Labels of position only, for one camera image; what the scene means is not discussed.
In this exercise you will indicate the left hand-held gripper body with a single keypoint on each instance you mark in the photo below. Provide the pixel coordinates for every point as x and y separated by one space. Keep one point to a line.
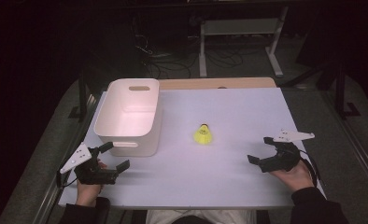
93 175

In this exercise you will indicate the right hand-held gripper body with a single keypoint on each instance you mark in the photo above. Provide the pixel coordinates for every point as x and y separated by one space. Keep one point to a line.
281 161

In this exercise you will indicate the white plastic storage bin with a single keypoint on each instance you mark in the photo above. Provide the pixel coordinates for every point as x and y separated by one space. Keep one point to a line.
126 118

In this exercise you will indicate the yellow shuttlecock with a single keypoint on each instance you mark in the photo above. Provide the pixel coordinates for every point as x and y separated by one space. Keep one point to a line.
203 136

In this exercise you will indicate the person's left hand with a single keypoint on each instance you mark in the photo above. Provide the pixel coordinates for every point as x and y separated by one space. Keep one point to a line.
87 194

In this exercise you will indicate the person's right hand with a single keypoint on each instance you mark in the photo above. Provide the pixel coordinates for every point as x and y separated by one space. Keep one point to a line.
297 179

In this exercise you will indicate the black metal stand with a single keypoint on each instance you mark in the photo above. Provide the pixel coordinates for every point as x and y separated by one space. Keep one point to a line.
83 96
341 93

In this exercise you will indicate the person's lap light trousers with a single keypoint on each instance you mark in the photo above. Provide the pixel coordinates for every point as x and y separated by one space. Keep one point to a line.
200 217

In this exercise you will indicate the aluminium rail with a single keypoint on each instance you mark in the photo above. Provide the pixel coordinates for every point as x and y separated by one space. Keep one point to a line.
48 199
364 165

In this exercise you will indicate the white metal table frame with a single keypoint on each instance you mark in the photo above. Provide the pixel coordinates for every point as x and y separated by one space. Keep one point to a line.
239 27

